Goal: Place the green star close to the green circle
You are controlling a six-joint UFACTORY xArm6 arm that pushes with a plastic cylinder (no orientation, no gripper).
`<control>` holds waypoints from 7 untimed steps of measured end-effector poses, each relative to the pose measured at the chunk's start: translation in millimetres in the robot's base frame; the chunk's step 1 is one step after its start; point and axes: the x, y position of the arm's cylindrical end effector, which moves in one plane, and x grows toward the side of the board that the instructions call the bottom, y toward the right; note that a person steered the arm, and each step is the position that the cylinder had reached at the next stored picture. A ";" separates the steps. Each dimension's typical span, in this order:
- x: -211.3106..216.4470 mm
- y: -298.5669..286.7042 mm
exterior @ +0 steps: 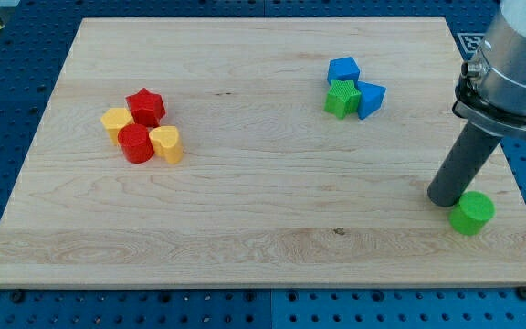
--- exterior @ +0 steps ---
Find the green cylinder block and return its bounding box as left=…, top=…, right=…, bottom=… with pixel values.
left=449, top=191, right=496, bottom=236

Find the blue triangle block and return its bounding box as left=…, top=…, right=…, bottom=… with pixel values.
left=357, top=81, right=386, bottom=120

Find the red cylinder block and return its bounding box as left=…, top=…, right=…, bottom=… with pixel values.
left=118, top=123, right=154, bottom=164

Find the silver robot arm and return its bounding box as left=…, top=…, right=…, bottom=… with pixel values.
left=454, top=0, right=526, bottom=146

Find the green star block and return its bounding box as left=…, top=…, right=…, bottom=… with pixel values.
left=324, top=80, right=362, bottom=120

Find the red star block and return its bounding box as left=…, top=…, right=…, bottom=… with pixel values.
left=125, top=88, right=166, bottom=127

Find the black white fiducial tag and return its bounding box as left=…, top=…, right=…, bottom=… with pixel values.
left=456, top=32, right=484, bottom=59

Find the light wooden board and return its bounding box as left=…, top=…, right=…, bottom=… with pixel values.
left=0, top=17, right=526, bottom=290

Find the blue cube block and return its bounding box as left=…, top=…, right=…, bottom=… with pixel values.
left=327, top=57, right=361, bottom=84

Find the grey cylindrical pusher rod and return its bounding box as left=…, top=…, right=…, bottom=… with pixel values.
left=427, top=122, right=502, bottom=207

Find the yellow heart block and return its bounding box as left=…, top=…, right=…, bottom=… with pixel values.
left=149, top=125, right=184, bottom=165

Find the yellow hexagon block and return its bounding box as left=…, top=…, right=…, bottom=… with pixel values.
left=100, top=108, right=134, bottom=145

